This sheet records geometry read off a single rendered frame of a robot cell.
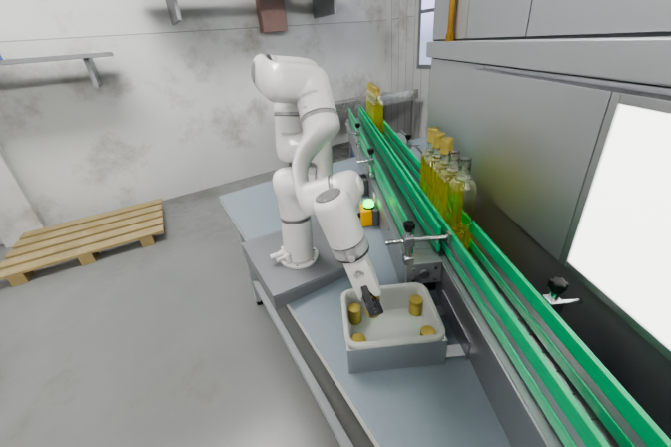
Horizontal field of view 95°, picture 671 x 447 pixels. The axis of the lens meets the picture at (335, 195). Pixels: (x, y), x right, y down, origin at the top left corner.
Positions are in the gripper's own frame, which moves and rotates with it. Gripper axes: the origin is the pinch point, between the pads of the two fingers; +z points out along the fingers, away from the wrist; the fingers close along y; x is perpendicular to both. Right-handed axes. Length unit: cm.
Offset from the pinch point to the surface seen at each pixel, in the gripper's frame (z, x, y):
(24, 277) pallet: 19, 249, 142
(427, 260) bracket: 5.7, -16.2, 12.9
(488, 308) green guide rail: 4.5, -22.2, -7.1
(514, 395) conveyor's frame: 8.5, -18.7, -21.4
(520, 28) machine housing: -39, -54, 29
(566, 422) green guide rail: 3.6, -22.1, -28.6
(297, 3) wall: -97, -8, 354
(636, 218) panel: -13.9, -44.0, -13.8
